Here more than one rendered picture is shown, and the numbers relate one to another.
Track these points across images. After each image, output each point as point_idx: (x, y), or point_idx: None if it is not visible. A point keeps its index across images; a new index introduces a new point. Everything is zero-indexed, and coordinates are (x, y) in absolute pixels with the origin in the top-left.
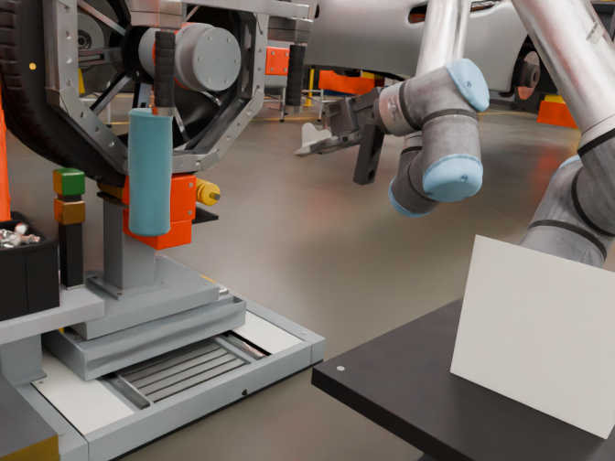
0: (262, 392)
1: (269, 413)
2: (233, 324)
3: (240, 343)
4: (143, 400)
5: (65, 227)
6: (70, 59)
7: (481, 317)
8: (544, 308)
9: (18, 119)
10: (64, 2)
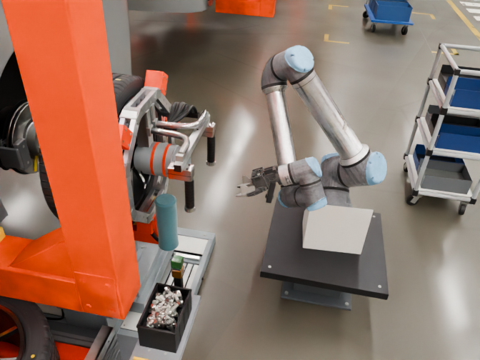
0: (205, 273)
1: (217, 282)
2: None
3: (183, 256)
4: None
5: (180, 278)
6: (131, 196)
7: (314, 228)
8: (338, 222)
9: None
10: (128, 176)
